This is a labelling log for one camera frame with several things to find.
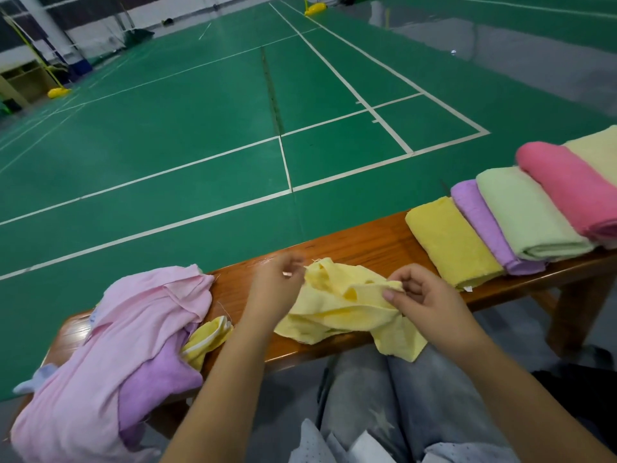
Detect person's right hand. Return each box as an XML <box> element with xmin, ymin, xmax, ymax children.
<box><xmin>382</xmin><ymin>263</ymin><xmax>493</xmax><ymax>367</ymax></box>

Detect person's left hand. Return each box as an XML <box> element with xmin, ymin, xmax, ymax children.
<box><xmin>241</xmin><ymin>253</ymin><xmax>308</xmax><ymax>334</ymax></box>

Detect pale yellow towel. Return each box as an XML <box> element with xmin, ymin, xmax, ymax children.
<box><xmin>405</xmin><ymin>196</ymin><xmax>506</xmax><ymax>290</ymax></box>
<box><xmin>274</xmin><ymin>257</ymin><xmax>429</xmax><ymax>363</ymax></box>
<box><xmin>564</xmin><ymin>125</ymin><xmax>617</xmax><ymax>187</ymax></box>

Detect yellow white striped cloth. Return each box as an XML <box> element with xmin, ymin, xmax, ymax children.
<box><xmin>180</xmin><ymin>315</ymin><xmax>235</xmax><ymax>372</ymax></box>

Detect purple towel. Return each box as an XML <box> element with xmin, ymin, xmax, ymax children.
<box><xmin>118</xmin><ymin>327</ymin><xmax>206</xmax><ymax>449</ymax></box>
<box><xmin>450</xmin><ymin>179</ymin><xmax>548</xmax><ymax>278</ymax></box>

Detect light green striped towel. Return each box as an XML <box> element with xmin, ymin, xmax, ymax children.
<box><xmin>476</xmin><ymin>167</ymin><xmax>597</xmax><ymax>263</ymax></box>

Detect light pink towel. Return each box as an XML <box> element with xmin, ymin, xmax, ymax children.
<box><xmin>10</xmin><ymin>264</ymin><xmax>216</xmax><ymax>463</ymax></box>

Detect hot pink towel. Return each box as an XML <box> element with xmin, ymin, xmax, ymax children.
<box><xmin>515</xmin><ymin>140</ymin><xmax>617</xmax><ymax>245</ymax></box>

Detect white blue towel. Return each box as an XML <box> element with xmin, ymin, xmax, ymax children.
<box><xmin>12</xmin><ymin>361</ymin><xmax>61</xmax><ymax>396</ymax></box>

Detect person's left forearm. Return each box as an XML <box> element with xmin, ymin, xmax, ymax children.
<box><xmin>159</xmin><ymin>318</ymin><xmax>291</xmax><ymax>463</ymax></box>

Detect person's right forearm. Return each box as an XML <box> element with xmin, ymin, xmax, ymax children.
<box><xmin>453</xmin><ymin>337</ymin><xmax>617</xmax><ymax>463</ymax></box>

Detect person's grey trousers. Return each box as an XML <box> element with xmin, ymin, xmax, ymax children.
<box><xmin>313</xmin><ymin>347</ymin><xmax>522</xmax><ymax>454</ymax></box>

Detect brown wooden bench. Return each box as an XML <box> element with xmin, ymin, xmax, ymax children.
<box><xmin>10</xmin><ymin>212</ymin><xmax>617</xmax><ymax>440</ymax></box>

